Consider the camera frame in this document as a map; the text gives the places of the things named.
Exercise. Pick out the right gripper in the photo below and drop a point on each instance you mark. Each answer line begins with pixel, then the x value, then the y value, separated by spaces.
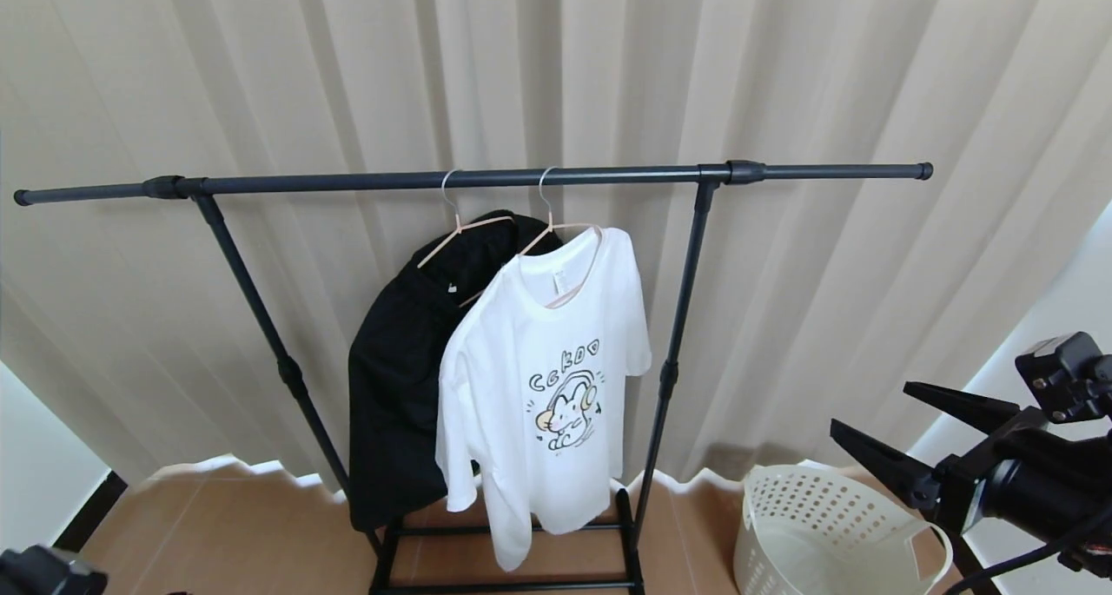
pixel 1034 491

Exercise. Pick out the white garment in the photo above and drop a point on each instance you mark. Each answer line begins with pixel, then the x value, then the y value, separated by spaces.
pixel 521 456

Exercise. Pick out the pink clothes hanger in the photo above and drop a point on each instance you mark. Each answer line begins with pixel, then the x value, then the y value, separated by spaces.
pixel 549 221
pixel 458 223

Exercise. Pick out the black shorts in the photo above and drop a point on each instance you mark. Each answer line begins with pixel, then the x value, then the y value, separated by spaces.
pixel 391 421

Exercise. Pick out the white laundry basket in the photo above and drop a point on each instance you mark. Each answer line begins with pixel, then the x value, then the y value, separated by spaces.
pixel 825 508

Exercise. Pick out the black clothes rack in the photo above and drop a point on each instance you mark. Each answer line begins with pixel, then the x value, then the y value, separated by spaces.
pixel 347 181

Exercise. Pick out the beige curtain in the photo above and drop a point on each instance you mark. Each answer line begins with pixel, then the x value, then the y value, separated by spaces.
pixel 261 74

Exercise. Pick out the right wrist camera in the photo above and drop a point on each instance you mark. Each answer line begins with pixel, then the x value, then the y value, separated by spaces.
pixel 1064 378

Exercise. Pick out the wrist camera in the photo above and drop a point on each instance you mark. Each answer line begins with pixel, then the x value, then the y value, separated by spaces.
pixel 1064 378
pixel 52 573

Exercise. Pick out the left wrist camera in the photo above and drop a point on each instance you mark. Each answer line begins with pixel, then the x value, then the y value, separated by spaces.
pixel 52 573

